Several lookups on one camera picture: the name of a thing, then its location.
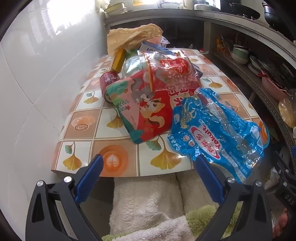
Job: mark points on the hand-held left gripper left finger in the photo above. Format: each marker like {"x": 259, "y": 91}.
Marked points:
{"x": 89, "y": 178}

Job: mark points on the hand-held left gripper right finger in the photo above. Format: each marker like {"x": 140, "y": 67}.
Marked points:
{"x": 209, "y": 178}

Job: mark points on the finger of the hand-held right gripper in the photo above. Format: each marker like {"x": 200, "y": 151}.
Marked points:
{"x": 285, "y": 166}

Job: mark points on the blue plastic wrapper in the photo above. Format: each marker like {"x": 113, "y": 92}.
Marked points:
{"x": 208, "y": 129}

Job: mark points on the red squirrel print snack bag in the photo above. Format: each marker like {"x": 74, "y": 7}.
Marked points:
{"x": 152, "y": 115}

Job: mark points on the red can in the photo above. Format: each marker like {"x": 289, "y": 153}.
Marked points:
{"x": 108, "y": 81}

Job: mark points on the green plastic bottle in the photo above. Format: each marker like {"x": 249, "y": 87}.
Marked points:
{"x": 133, "y": 67}

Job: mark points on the person's right hand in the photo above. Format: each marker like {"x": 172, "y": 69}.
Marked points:
{"x": 283, "y": 224}

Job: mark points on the green fluffy cloth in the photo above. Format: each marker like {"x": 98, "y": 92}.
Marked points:
{"x": 201, "y": 217}

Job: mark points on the yellow plastic bag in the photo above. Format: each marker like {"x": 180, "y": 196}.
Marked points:
{"x": 288, "y": 113}

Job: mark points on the shelf with patterned edge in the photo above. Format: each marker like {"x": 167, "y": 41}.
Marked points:
{"x": 268, "y": 104}

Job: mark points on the pink basin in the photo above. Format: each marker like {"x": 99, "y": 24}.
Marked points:
{"x": 274, "y": 89}

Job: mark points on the stack of plates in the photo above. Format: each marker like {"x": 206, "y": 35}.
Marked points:
{"x": 254, "y": 66}

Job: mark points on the clear bag with red print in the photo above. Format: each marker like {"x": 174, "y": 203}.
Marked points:
{"x": 175, "y": 69}

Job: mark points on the stack of bowls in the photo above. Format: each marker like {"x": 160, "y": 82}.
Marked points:
{"x": 239, "y": 55}

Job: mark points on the gold box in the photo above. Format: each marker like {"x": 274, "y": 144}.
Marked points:
{"x": 119, "y": 59}

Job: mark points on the snack packets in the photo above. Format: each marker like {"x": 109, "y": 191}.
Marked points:
{"x": 222, "y": 44}

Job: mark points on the blue and white box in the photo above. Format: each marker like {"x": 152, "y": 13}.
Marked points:
{"x": 148, "y": 46}

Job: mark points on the crumpled yellow paper bag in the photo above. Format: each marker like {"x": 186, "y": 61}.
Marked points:
{"x": 129, "y": 34}

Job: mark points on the black cooking pot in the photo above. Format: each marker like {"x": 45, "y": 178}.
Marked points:
{"x": 275, "y": 17}

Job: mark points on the black wok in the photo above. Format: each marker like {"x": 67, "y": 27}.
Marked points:
{"x": 245, "y": 10}

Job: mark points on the steel pot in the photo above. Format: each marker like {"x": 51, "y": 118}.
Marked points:
{"x": 205, "y": 6}

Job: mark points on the enamel basin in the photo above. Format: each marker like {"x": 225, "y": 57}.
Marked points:
{"x": 115, "y": 8}

